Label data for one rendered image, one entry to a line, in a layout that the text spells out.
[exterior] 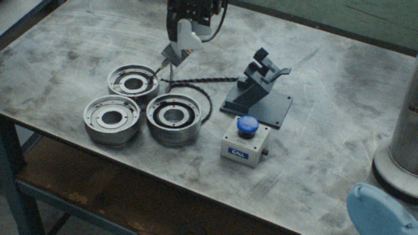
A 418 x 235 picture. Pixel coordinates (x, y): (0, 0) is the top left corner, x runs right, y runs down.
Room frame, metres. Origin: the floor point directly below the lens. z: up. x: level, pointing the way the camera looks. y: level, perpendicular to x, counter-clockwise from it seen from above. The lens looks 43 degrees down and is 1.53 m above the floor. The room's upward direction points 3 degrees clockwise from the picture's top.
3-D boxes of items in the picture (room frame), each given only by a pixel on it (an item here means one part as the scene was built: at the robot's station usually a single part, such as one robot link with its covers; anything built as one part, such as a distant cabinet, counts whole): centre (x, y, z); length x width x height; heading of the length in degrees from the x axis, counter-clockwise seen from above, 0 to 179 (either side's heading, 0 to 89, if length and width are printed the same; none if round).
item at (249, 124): (0.70, -0.08, 0.85); 0.04 x 0.04 x 0.05
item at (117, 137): (0.74, 0.18, 0.82); 0.10 x 0.10 x 0.04
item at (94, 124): (0.74, 0.18, 0.82); 0.08 x 0.08 x 0.02
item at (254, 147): (0.70, -0.08, 0.82); 0.08 x 0.07 x 0.05; 67
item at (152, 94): (0.85, 0.15, 0.82); 0.10 x 0.10 x 0.04
